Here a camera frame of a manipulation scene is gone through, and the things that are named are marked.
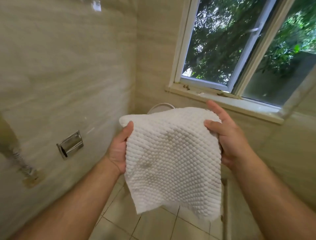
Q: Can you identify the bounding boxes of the person's right hand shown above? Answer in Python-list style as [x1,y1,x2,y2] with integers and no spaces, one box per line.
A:
[204,100,253,171]

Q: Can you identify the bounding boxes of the person's left hand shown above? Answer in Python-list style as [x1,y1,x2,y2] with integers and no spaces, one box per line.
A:
[105,121,134,177]

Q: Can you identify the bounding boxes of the white textured cloth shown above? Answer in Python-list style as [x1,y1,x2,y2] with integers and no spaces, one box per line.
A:
[119,107,223,221]

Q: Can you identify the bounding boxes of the person's left forearm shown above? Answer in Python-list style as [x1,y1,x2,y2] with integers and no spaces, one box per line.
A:
[7,157,124,240]

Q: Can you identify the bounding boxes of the person's right forearm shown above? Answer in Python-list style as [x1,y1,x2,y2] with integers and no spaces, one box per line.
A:
[231,151,316,240]

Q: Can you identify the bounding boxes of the white window sill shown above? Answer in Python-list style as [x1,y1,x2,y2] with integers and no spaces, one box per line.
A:
[165,83,285,125]

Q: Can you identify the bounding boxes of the chrome recessed paper holder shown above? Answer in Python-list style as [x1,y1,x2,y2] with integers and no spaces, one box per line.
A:
[56,130,84,161]

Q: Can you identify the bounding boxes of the white open window sash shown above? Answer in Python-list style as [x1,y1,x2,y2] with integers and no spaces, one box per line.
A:
[174,0,280,93]

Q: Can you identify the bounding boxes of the green trees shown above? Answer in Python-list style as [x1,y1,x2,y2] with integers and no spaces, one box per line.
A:
[183,0,316,86]

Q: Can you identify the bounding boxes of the white window frame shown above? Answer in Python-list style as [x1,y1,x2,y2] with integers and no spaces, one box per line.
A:
[169,0,316,109]

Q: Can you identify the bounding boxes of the metal flexible hose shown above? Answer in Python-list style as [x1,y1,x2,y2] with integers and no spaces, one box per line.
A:
[0,111,41,189]

